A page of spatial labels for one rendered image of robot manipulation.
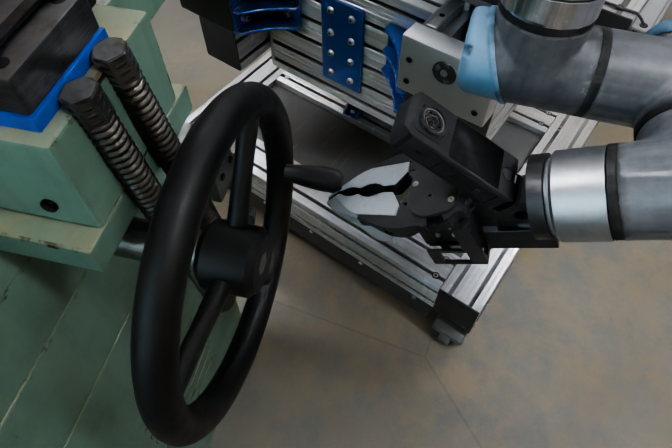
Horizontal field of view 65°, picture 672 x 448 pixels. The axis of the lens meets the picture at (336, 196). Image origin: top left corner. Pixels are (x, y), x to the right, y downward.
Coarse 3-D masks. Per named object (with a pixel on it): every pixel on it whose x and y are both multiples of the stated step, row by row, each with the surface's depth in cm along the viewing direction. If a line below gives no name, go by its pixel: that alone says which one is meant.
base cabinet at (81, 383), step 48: (96, 288) 56; (192, 288) 83; (96, 336) 58; (48, 384) 51; (96, 384) 59; (192, 384) 91; (0, 432) 45; (48, 432) 52; (96, 432) 61; (144, 432) 75
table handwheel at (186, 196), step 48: (240, 96) 36; (192, 144) 32; (240, 144) 41; (288, 144) 50; (192, 192) 31; (240, 192) 42; (288, 192) 54; (144, 240) 43; (192, 240) 31; (240, 240) 41; (144, 288) 29; (240, 288) 41; (144, 336) 30; (192, 336) 37; (240, 336) 52; (144, 384) 31; (240, 384) 48; (192, 432) 37
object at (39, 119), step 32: (0, 0) 33; (64, 0) 33; (32, 32) 31; (64, 32) 32; (96, 32) 35; (0, 64) 29; (32, 64) 30; (64, 64) 33; (0, 96) 30; (32, 96) 31; (32, 128) 31
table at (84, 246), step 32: (96, 0) 50; (128, 0) 53; (160, 0) 59; (0, 224) 39; (32, 224) 39; (64, 224) 39; (128, 224) 42; (32, 256) 40; (64, 256) 38; (96, 256) 38
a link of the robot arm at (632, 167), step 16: (656, 128) 39; (608, 144) 40; (624, 144) 39; (640, 144) 38; (656, 144) 37; (608, 160) 38; (624, 160) 37; (640, 160) 37; (656, 160) 36; (608, 176) 38; (624, 176) 37; (640, 176) 36; (656, 176) 36; (608, 192) 37; (624, 192) 37; (640, 192) 36; (656, 192) 36; (608, 208) 38; (624, 208) 37; (640, 208) 36; (656, 208) 36; (624, 224) 38; (640, 224) 37; (656, 224) 37
